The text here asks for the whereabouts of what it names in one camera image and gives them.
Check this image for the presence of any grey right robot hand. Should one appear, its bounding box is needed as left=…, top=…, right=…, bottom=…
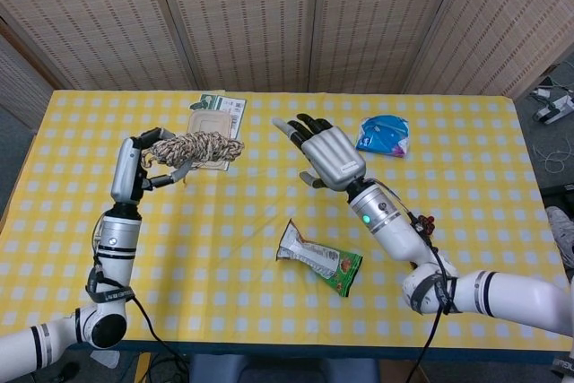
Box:
left=271, top=112, right=368, bottom=192

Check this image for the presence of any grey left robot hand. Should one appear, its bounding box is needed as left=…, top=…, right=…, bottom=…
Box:
left=109, top=126, right=194, bottom=205

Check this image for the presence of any speckled braided rope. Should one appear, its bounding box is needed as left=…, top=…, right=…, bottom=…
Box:
left=141, top=130, right=246, bottom=185

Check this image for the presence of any blue tissue pack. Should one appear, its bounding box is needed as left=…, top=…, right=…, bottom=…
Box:
left=354, top=114, right=411, bottom=159

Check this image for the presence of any beige plastic container lid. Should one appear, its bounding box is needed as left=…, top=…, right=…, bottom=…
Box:
left=187, top=109, right=234, bottom=171

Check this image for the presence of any green snack bag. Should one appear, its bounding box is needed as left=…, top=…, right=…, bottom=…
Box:
left=274, top=220, right=363, bottom=299

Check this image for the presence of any green white paper card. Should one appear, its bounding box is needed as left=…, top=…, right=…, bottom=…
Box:
left=187, top=91, right=248, bottom=172

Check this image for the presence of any dark grape bunch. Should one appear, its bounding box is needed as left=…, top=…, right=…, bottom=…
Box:
left=414, top=213, right=436, bottom=237

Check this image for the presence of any yellow checkered tablecloth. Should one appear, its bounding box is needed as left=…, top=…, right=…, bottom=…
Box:
left=0, top=89, right=564, bottom=353

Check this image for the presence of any woven folding screen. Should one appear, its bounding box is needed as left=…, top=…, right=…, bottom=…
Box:
left=0, top=0, right=574, bottom=133

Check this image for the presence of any white plastic piece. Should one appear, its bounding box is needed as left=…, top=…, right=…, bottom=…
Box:
left=91, top=349, right=121, bottom=369

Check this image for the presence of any grey device on floor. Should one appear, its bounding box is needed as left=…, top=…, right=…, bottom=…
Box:
left=531, top=82, right=574, bottom=125

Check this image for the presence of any grey shoe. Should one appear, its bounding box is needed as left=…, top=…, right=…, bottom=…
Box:
left=544, top=205, right=574, bottom=267

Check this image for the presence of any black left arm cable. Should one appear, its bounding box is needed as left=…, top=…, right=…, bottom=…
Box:
left=91, top=221, right=189, bottom=383

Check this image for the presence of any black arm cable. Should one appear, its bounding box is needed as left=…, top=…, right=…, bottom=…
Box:
left=403, top=210, right=454, bottom=383
left=91, top=221, right=189, bottom=383

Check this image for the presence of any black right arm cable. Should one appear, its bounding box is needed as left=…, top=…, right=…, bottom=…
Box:
left=403, top=210, right=454, bottom=383

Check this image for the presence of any thin white floor cable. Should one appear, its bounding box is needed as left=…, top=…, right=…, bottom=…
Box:
left=533, top=131, right=574, bottom=173

